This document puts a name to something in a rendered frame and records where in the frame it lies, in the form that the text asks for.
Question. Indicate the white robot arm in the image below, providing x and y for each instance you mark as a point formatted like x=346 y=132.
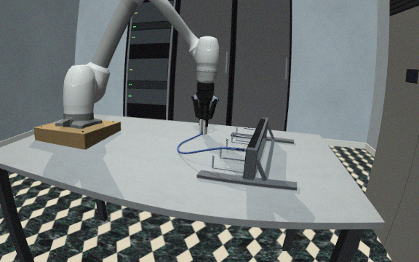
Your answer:
x=84 y=83

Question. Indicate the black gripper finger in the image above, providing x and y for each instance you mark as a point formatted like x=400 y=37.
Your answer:
x=208 y=112
x=199 y=111

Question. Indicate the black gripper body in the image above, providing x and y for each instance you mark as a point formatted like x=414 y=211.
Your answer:
x=202 y=89

